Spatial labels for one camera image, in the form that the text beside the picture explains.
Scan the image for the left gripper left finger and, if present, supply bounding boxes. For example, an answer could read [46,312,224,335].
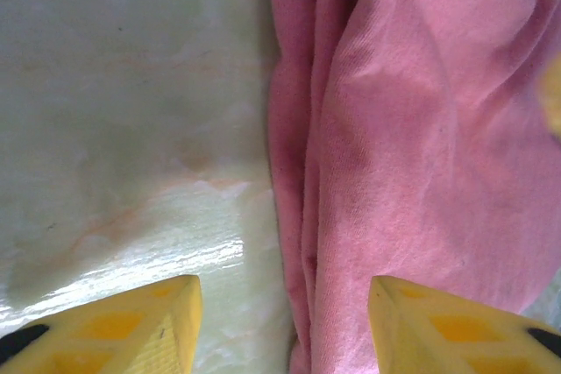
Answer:
[0,275,203,374]

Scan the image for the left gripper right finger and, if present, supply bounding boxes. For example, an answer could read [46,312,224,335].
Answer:
[366,275,561,374]

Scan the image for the pink t-shirt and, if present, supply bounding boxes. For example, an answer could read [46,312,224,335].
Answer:
[266,0,561,374]

